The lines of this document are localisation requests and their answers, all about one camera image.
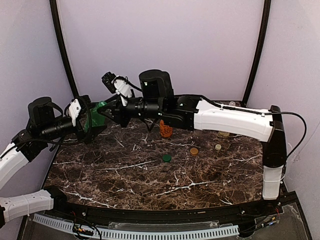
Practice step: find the yellow tea bottle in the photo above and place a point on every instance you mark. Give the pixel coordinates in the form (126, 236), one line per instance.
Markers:
(223, 134)

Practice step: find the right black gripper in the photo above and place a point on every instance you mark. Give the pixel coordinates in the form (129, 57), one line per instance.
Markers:
(122, 111)

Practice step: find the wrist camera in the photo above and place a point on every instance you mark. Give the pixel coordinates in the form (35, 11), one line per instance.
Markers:
(118, 85)
(73, 110)

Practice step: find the orange juice bottle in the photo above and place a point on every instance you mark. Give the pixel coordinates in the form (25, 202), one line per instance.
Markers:
(165, 130)

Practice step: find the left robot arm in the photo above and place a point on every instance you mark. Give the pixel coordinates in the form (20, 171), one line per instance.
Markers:
(48, 124)

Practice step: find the right black frame post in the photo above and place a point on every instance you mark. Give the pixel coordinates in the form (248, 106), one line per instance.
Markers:
(258, 51)

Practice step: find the white cable tray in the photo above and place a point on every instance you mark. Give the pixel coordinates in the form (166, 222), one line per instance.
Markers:
(128, 231)

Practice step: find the dark green bottle cap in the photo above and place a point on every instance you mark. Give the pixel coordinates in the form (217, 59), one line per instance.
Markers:
(166, 158)

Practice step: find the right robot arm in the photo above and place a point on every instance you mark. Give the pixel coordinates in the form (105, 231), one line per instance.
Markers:
(197, 112)

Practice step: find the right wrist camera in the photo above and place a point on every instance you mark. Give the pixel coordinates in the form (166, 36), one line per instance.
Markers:
(118, 85)

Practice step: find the pale yellow bottle cap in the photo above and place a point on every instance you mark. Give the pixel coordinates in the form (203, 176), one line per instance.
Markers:
(218, 147)

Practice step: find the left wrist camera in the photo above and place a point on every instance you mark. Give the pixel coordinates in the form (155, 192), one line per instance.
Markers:
(73, 110)

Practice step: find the black frame post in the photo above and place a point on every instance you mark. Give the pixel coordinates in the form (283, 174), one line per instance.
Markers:
(258, 51)
(62, 47)

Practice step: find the black front rail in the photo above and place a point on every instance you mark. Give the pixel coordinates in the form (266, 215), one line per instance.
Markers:
(243, 214)

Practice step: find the gold bottle cap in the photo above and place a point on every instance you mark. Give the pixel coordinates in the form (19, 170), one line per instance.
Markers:
(194, 151)

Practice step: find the left black frame post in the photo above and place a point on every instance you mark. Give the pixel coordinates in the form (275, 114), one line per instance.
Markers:
(62, 47)

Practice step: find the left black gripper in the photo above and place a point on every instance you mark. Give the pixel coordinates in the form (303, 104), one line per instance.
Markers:
(81, 125)

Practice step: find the green plastic bottle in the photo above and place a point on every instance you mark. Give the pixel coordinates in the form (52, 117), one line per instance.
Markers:
(97, 120)

